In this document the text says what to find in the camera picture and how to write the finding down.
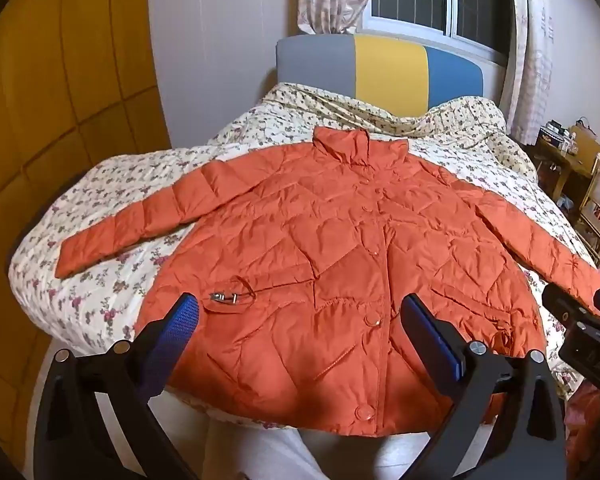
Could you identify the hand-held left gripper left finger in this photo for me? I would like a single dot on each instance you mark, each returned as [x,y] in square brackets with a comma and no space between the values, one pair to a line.
[177,325]

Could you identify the long patterned curtain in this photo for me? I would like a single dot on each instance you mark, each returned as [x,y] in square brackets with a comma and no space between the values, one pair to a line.
[530,60]

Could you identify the orange quilted jacket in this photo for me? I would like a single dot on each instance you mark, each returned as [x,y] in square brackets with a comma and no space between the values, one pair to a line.
[305,210]

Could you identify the wooden chair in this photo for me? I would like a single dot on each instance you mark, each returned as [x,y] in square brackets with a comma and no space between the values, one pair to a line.
[587,160]

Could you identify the wooden wardrobe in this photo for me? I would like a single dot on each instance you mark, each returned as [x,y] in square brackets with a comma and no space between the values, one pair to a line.
[55,85]

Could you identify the grey yellow blue headboard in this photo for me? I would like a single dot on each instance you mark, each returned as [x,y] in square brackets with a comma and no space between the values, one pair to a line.
[390,70]

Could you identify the small boxes on desk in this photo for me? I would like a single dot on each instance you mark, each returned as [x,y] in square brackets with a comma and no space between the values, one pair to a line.
[555,135]

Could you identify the floral quilt bed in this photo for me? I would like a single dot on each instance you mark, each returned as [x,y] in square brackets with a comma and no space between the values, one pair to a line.
[105,300]

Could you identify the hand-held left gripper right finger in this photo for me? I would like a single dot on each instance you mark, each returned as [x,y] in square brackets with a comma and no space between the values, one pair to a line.
[432,335]

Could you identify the white bed base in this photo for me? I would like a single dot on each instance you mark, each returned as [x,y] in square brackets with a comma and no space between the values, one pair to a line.
[230,452]

